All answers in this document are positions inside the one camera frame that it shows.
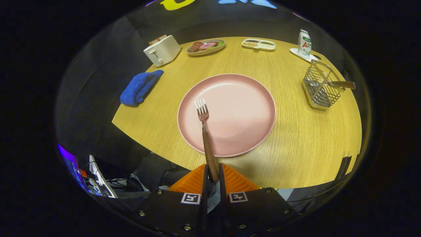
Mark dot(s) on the brown toy meat piece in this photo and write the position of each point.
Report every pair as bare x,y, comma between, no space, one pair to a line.
195,47

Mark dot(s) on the pink toy ham slice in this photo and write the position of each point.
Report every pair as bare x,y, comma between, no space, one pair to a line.
208,45

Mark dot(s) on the black table edge clamp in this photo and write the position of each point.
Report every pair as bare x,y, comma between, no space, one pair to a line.
343,168

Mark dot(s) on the green toy lettuce leaf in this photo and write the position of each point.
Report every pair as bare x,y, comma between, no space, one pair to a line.
220,43

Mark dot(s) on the glowing purple screen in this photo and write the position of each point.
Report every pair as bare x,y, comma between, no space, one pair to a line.
70,164

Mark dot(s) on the white drink bottle green label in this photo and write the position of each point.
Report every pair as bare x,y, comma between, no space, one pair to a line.
304,44

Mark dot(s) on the toast slice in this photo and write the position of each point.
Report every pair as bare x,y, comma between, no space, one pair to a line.
157,39

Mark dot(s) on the white divided dish of beans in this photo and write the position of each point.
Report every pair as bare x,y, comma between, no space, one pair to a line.
258,44

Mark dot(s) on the blue cloth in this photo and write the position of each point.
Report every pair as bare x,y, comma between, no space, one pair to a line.
139,88

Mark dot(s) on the white flat device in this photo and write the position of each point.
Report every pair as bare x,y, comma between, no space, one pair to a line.
100,179

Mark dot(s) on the pink plate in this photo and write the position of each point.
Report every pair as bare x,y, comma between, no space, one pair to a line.
236,118

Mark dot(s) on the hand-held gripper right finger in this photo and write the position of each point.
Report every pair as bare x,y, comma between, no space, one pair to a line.
223,204

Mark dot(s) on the white square coaster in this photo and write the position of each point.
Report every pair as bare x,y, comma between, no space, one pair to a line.
294,52

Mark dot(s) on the round plate of toy food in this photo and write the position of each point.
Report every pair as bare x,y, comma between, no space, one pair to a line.
204,52

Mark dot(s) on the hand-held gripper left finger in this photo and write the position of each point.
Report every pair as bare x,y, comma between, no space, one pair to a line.
204,210

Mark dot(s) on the white toaster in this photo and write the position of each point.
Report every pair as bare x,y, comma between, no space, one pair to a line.
163,51

